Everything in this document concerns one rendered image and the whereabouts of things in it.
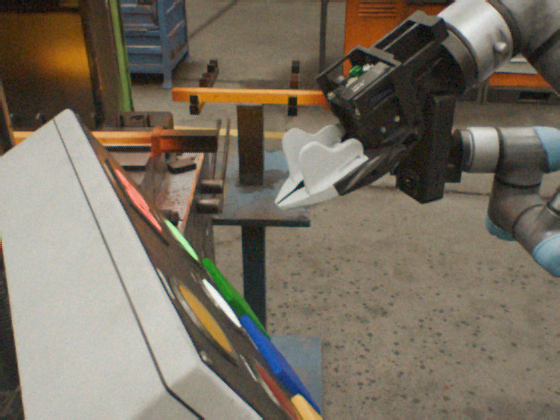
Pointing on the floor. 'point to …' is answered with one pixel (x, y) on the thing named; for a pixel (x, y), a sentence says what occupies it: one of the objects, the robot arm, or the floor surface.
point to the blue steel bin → (156, 36)
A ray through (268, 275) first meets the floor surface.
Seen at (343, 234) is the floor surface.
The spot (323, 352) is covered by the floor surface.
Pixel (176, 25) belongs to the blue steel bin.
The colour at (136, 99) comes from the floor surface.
